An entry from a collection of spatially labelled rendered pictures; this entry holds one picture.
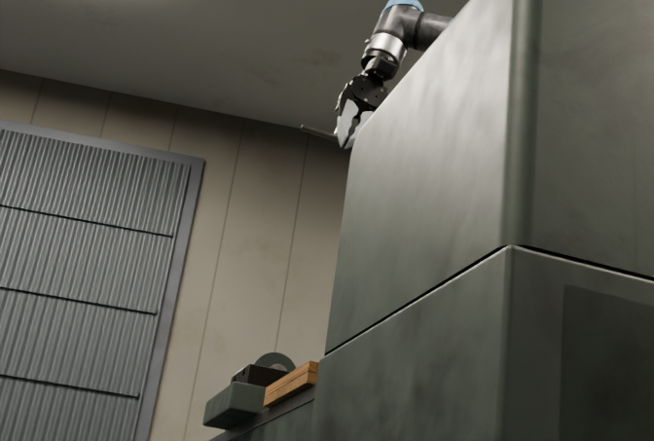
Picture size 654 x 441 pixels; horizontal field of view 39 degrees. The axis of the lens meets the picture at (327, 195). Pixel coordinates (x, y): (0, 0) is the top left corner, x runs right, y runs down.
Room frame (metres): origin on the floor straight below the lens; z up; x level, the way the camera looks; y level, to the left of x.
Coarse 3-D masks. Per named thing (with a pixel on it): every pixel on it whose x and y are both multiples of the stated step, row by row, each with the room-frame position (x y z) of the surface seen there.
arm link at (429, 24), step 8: (424, 16) 1.48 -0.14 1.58; (432, 16) 1.48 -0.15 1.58; (440, 16) 1.48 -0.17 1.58; (416, 24) 1.49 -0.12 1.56; (424, 24) 1.48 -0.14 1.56; (432, 24) 1.48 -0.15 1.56; (440, 24) 1.47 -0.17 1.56; (448, 24) 1.47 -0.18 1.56; (416, 32) 1.49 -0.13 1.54; (424, 32) 1.49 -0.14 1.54; (432, 32) 1.48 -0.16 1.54; (440, 32) 1.48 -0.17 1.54; (416, 40) 1.51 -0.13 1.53; (424, 40) 1.50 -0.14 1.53; (432, 40) 1.49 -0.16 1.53; (416, 48) 1.53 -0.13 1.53; (424, 48) 1.52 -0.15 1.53
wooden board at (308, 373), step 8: (304, 368) 1.62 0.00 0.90; (312, 368) 1.59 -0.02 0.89; (288, 376) 1.72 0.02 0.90; (296, 376) 1.66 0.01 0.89; (304, 376) 1.61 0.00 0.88; (312, 376) 1.59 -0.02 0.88; (272, 384) 1.83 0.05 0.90; (280, 384) 1.77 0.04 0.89; (288, 384) 1.71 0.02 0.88; (296, 384) 1.66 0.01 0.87; (304, 384) 1.61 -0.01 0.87; (312, 384) 1.60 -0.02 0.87; (272, 392) 1.82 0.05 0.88; (280, 392) 1.76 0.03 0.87; (288, 392) 1.70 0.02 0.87; (296, 392) 1.69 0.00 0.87; (264, 400) 1.88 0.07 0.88; (272, 400) 1.81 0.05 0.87; (280, 400) 1.79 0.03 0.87
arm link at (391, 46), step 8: (368, 40) 1.51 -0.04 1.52; (376, 40) 1.50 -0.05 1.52; (384, 40) 1.49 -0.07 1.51; (392, 40) 1.49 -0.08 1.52; (368, 48) 1.50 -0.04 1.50; (376, 48) 1.49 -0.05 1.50; (384, 48) 1.49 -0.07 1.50; (392, 48) 1.49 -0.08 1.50; (400, 48) 1.50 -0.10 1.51; (392, 56) 1.50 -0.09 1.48; (400, 56) 1.51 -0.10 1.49; (400, 64) 1.52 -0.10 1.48
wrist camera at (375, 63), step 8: (376, 56) 1.42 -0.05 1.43; (368, 64) 1.49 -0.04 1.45; (376, 64) 1.41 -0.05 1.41; (384, 64) 1.41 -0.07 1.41; (392, 64) 1.41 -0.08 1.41; (368, 72) 1.50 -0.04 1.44; (376, 72) 1.43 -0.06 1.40; (384, 72) 1.42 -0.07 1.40; (392, 72) 1.42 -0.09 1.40; (384, 80) 1.50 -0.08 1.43
